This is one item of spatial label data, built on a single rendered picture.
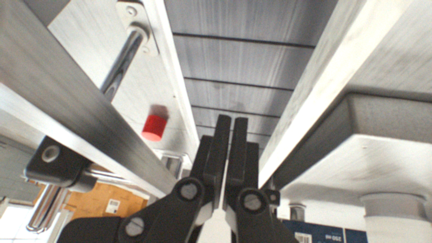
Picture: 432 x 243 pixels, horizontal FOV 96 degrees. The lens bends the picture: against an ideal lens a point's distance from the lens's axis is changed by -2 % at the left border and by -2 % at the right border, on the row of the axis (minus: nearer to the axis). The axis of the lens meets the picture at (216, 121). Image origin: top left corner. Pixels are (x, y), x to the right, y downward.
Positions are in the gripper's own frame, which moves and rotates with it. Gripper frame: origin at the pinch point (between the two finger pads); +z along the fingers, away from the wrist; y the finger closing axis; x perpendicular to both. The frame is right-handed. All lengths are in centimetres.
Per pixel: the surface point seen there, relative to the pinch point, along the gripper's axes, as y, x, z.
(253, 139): 2.3, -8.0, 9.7
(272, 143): 3.3, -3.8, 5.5
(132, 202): -101, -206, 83
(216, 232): -0.4, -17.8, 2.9
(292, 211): 17, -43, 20
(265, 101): 2.2, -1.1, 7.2
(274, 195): 8.7, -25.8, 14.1
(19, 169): -513, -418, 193
